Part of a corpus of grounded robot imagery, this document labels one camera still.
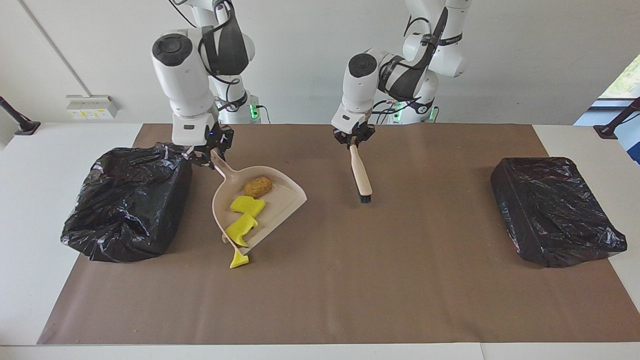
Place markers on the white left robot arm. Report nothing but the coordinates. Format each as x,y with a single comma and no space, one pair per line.
360,90

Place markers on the crumpled black bag lined bin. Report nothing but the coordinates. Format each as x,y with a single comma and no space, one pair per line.
125,210

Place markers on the white wall socket box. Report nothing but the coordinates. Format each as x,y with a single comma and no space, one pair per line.
92,106

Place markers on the small yellow sponge piece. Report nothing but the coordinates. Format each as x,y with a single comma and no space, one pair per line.
239,261

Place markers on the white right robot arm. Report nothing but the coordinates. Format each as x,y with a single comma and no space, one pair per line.
182,80

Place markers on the smooth black bag lined bin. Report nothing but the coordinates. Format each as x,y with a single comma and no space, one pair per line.
550,210

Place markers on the grey wall conduit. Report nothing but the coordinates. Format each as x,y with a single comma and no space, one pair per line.
54,47

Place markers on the beige brush with black bristles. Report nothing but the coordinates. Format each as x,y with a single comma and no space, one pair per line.
361,175

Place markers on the brown paper table mat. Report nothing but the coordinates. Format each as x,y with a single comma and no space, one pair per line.
400,310

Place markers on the beige plastic dustpan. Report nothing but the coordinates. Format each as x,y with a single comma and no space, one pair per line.
280,200

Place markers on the brown potato-like lump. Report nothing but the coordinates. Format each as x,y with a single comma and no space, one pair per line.
258,187

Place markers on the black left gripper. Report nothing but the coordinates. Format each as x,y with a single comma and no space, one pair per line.
356,131

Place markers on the long notched yellow sponge piece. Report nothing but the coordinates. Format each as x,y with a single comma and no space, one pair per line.
241,230

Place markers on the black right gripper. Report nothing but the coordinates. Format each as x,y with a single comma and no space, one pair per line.
218,139

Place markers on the chunky yellow sponge piece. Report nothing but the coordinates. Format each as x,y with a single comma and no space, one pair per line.
247,205

